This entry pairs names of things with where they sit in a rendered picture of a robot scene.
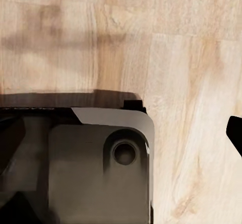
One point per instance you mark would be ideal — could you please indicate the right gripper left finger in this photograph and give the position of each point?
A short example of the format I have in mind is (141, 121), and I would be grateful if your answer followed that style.
(12, 133)

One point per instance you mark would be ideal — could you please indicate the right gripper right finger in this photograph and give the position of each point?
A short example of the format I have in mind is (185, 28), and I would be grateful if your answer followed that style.
(234, 132)

